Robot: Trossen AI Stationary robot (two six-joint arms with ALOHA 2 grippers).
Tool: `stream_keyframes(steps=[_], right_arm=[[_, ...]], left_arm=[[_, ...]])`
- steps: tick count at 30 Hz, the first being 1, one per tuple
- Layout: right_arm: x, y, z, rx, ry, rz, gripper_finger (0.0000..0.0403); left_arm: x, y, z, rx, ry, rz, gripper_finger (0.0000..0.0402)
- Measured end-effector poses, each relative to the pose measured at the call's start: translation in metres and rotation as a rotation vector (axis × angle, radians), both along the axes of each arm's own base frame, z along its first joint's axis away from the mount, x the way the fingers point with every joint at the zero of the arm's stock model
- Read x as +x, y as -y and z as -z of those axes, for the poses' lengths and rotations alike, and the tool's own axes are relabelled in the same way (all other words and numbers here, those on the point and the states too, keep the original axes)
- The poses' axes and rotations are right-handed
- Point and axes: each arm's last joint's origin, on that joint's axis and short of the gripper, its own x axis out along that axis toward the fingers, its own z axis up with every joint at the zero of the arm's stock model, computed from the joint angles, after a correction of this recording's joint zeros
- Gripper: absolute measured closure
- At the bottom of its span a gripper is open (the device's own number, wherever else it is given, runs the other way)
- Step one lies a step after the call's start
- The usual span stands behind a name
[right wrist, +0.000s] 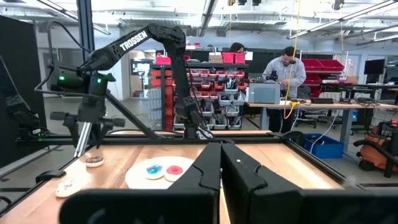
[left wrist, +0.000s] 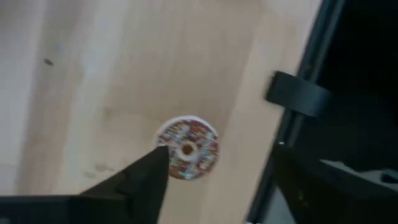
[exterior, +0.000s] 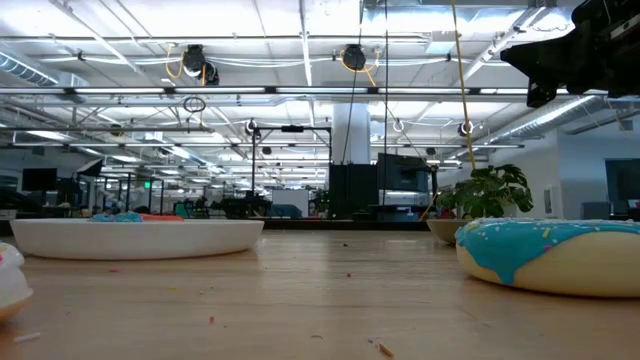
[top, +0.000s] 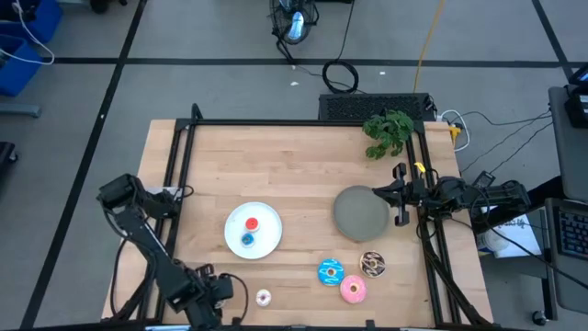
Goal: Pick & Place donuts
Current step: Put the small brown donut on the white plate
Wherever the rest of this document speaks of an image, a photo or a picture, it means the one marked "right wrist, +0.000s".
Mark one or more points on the flat black desk device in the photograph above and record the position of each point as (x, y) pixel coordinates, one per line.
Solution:
(322, 100)

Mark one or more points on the black office chair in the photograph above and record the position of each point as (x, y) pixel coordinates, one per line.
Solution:
(304, 102)

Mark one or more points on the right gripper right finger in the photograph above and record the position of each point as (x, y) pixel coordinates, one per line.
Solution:
(245, 183)

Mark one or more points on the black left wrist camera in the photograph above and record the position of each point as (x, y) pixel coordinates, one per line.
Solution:
(66, 79)

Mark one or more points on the small red storage bin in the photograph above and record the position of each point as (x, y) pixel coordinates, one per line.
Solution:
(239, 58)
(163, 60)
(228, 58)

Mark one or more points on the shelf rack with parts bins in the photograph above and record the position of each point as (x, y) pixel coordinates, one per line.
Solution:
(227, 93)

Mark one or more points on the blue plastic bin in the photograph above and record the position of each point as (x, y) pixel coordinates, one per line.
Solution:
(325, 147)

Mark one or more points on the red iced donut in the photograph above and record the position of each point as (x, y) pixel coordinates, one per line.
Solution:
(174, 171)

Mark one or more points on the blue iced donut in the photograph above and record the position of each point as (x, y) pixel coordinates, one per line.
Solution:
(154, 171)

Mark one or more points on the black computer monitor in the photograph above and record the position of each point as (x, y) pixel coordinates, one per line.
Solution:
(374, 66)

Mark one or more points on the person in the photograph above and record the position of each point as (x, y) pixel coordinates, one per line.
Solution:
(284, 73)
(237, 47)

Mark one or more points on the grey equipment box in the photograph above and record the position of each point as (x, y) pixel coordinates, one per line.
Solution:
(264, 93)

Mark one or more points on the large red storage bin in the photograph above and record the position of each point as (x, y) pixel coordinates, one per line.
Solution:
(332, 65)
(312, 64)

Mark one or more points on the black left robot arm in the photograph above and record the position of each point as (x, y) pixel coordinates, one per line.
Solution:
(174, 40)

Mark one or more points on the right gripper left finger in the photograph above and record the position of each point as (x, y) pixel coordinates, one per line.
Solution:
(203, 174)

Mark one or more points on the orange shop vacuum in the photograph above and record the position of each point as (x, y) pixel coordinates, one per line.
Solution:
(373, 155)

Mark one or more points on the chocolate sprinkled donut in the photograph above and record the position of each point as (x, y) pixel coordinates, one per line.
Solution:
(94, 159)
(94, 164)

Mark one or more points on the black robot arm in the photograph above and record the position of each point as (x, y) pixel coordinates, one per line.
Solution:
(20, 113)

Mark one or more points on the white round plate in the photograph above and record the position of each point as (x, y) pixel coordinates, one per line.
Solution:
(140, 180)

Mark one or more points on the black diagonal frame brace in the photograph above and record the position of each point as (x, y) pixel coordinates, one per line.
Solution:
(133, 119)

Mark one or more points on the black table frame rail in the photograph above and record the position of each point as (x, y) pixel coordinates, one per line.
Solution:
(15, 200)
(317, 162)
(140, 140)

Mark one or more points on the brown cardboard box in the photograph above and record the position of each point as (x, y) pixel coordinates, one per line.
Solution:
(215, 58)

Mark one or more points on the black partition panel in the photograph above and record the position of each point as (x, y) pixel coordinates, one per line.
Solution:
(18, 62)

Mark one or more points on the wooden top work desk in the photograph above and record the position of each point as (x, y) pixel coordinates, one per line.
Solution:
(342, 105)

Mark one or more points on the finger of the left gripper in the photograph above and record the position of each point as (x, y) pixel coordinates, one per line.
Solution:
(105, 132)
(71, 130)

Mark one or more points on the white sprinkled donut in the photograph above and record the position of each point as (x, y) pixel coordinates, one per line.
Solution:
(67, 188)

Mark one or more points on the black rail clamp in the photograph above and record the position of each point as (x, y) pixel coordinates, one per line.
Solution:
(49, 175)

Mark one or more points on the black curved rail hook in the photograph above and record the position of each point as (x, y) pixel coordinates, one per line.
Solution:
(293, 135)

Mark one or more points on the grey aluminium frame post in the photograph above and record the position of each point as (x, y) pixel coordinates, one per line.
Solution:
(85, 31)

